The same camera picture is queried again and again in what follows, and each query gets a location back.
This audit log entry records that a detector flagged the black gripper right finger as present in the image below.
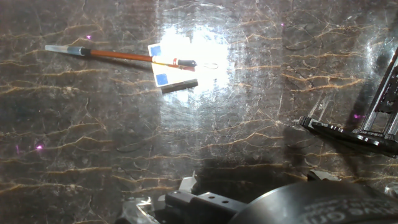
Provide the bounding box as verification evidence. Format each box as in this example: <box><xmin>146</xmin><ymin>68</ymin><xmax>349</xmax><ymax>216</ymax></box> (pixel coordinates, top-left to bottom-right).
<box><xmin>307</xmin><ymin>169</ymin><xmax>341</xmax><ymax>183</ymax></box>

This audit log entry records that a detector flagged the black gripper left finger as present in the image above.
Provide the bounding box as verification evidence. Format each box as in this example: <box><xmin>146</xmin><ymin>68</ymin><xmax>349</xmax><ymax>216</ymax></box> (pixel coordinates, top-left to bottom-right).
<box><xmin>118</xmin><ymin>172</ymin><xmax>247</xmax><ymax>224</ymax></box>

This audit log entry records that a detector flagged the white rubik's cube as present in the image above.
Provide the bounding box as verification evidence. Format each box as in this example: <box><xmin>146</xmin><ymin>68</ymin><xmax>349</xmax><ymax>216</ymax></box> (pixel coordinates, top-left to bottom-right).
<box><xmin>147</xmin><ymin>36</ymin><xmax>200</xmax><ymax>95</ymax></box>

